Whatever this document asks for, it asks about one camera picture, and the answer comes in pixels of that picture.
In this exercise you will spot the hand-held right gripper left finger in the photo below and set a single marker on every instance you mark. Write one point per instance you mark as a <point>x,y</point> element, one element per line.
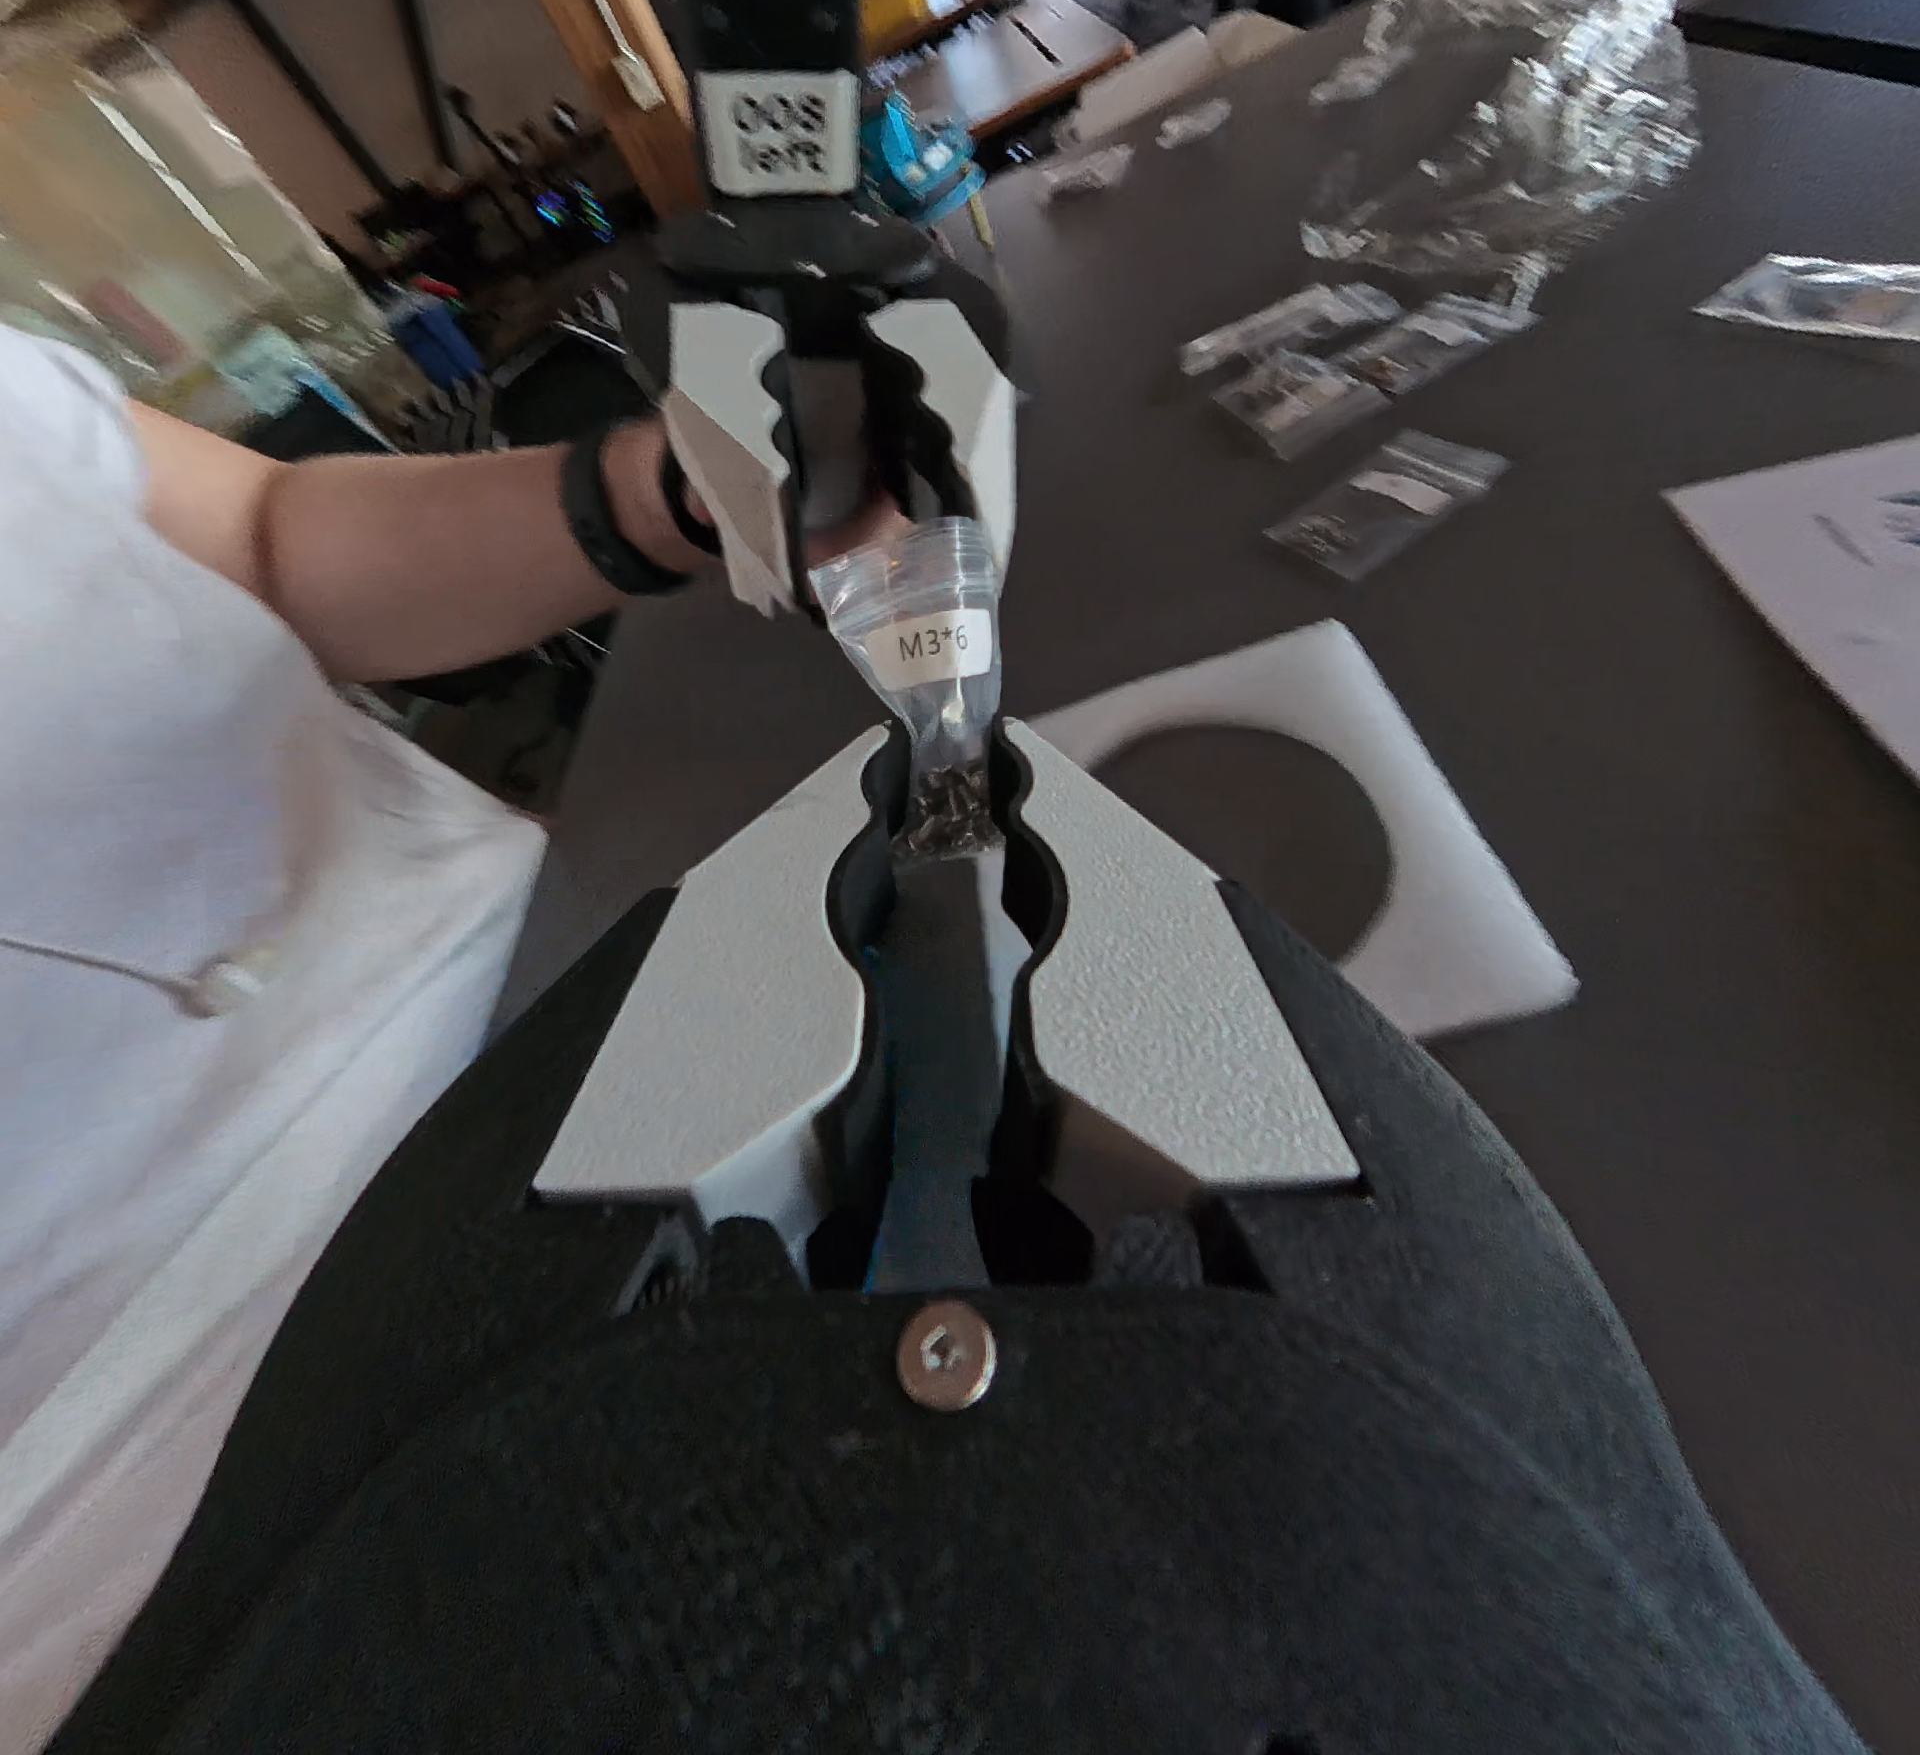
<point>705,1035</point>

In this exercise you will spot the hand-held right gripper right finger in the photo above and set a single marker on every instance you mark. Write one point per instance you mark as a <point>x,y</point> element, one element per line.
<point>1185,1035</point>

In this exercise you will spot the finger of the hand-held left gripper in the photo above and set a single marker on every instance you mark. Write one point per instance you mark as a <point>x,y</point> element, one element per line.
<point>720,434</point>
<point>974,421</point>

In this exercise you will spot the clear bag of silver screws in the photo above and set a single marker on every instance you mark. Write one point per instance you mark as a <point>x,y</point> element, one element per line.
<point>922,646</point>

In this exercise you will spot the person's left forearm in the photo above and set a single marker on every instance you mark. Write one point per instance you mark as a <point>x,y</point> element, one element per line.
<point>376,541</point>

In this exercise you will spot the dark grey desk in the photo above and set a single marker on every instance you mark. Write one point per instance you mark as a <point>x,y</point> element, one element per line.
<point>1141,510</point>

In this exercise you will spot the person's left hand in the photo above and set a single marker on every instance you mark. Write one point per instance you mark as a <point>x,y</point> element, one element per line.
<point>857,543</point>

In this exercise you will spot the black wrist band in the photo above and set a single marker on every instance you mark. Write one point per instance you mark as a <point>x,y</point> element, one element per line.
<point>599,525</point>

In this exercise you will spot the blue toy robot assembly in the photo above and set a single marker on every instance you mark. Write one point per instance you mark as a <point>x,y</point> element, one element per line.
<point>917,158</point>

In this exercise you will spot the small clear hardware bag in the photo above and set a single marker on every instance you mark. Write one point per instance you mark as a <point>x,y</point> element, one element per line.
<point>1449,338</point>
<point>1389,503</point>
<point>1290,327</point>
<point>1816,296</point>
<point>1192,124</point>
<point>1298,406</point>
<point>1351,75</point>
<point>1087,172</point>

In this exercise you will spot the blue bin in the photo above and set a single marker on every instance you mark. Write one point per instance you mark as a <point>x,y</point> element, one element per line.
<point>436,338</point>

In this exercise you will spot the wooden column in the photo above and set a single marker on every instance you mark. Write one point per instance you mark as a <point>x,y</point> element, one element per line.
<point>585,1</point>

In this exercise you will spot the white flat box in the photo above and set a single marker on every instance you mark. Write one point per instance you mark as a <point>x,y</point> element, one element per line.
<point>1157,83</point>

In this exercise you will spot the white printed instruction sheet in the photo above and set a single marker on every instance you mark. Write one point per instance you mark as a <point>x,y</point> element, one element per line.
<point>1831,585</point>

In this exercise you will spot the white foam frame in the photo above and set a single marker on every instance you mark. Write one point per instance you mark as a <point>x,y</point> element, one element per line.
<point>1441,914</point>

